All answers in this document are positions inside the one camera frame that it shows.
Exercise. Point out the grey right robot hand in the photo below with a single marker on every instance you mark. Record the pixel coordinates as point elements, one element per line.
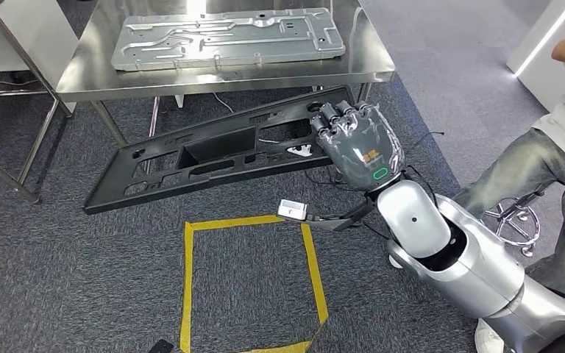
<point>360,146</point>

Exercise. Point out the long black plastic part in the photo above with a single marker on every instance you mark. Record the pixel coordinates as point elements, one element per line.
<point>117,190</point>

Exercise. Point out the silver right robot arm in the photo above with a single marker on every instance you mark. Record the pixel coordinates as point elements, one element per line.
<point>467,273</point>

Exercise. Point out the stainless steel workbench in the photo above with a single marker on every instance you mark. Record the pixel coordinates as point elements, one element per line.
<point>370,48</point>

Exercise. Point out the person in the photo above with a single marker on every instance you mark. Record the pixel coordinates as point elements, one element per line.
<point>521,165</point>

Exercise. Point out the chrome base stool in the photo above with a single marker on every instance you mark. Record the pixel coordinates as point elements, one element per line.
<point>509,214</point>

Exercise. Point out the stamped metal panel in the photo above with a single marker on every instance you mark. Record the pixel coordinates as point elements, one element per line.
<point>224,44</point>

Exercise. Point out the white counter with light strip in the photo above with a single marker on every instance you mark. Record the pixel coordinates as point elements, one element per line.
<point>541,83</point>

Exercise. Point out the white cabinet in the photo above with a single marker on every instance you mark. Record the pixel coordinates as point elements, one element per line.
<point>39,34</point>

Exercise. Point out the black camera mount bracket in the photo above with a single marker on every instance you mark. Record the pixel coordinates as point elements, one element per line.
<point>341,221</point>

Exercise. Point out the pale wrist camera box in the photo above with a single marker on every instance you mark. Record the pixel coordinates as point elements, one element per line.
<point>292,209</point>

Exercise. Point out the steel frame table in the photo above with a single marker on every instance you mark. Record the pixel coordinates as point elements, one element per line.
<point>9,93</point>

